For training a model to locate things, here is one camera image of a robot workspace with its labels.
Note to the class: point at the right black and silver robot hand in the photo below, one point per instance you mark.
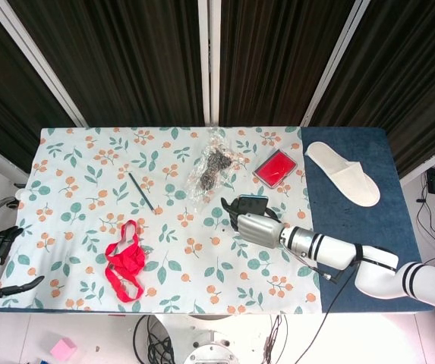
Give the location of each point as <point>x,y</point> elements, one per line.
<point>259,229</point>

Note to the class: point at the black smartphone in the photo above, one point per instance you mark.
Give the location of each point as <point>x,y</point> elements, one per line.
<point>253,203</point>

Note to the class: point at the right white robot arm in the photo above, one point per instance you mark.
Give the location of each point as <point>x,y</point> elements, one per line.
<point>376,265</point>

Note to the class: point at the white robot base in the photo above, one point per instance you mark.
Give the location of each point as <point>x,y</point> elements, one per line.
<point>209,354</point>

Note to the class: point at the red ink pad case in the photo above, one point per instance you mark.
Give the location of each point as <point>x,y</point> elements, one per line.
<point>275,168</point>

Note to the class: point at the clear plastic bag, dark contents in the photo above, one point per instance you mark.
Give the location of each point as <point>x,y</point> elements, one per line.
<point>211,167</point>

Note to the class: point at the small white round cap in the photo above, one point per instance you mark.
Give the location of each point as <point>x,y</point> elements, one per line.
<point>21,194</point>

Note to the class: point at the white disposable slipper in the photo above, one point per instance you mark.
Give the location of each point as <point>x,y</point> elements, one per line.
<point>348,176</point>

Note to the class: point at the pink foam block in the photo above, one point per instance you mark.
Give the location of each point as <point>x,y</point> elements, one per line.
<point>63,349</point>

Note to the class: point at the dark green pencil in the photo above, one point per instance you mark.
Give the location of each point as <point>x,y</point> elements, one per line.
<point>141,191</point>

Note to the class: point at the floral print tablecloth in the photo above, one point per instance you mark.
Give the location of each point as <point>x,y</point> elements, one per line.
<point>126,151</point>

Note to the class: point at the dark slatted partition panel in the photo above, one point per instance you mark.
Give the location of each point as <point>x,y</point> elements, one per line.
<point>414,76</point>
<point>278,57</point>
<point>126,57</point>
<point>0,95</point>

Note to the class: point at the white partition frame post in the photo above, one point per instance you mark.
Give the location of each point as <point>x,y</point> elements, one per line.
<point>38,62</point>
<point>209,60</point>
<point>335,62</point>

